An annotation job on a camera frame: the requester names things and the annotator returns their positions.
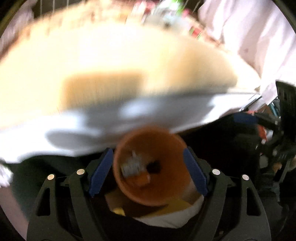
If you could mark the floral plush blanket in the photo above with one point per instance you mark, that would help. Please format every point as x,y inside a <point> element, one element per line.
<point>98,52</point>

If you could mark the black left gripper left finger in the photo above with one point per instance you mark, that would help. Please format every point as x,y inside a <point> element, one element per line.
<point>62,209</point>

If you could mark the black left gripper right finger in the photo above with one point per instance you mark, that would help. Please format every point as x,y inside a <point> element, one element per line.
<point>231,210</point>

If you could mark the white right curtain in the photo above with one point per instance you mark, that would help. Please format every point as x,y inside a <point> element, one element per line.
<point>258,31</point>

